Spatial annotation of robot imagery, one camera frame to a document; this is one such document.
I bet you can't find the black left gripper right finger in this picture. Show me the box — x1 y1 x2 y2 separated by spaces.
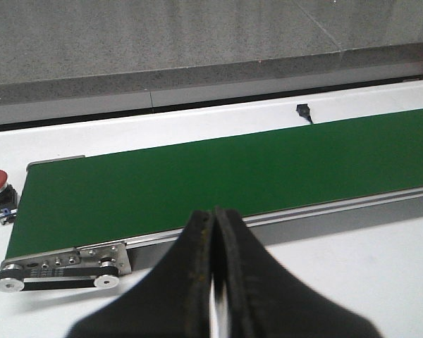
214 208 380 337

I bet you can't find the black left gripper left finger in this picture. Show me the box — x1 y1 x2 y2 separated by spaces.
68 211 214 337

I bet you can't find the red mushroom push button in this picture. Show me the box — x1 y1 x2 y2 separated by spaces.
0 170 19 225

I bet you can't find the right silver drive pulley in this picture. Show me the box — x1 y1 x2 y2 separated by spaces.
94 274 119 289

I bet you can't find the silver drive pulley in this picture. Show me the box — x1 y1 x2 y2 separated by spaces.
0 277 25 293
94 274 119 289

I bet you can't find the black timing belt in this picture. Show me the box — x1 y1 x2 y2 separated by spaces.
0 265 118 292

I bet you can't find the green conveyor belt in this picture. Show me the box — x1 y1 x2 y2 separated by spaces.
6 109 423 258

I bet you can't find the left silver drive pulley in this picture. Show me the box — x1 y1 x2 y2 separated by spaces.
0 277 25 293

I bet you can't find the small black sensor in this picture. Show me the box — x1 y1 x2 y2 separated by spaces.
296 104 313 124

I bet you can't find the right grey stone slab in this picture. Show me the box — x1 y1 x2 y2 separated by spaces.
296 1 423 77

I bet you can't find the grey stone slab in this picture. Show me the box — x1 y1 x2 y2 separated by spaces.
296 1 423 77
0 1 341 105

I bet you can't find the left grey stone slab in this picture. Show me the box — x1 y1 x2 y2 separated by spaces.
0 1 341 105

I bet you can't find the aluminium conveyor side rail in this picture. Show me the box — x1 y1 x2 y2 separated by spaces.
77 185 423 251

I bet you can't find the steel conveyor support bracket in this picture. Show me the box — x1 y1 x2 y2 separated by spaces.
78 241 132 275

